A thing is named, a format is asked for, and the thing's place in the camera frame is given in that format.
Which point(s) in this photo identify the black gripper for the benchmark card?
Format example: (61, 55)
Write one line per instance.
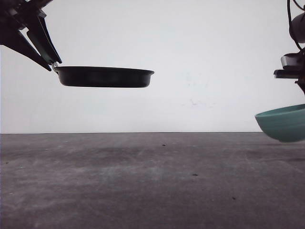
(16, 15)
(293, 67)

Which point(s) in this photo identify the teal green bowl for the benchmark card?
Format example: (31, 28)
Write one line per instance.
(286, 124)

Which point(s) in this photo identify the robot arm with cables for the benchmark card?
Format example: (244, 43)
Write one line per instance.
(296, 26)

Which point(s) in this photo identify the black pan with green handle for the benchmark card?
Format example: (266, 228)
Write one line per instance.
(92, 76)

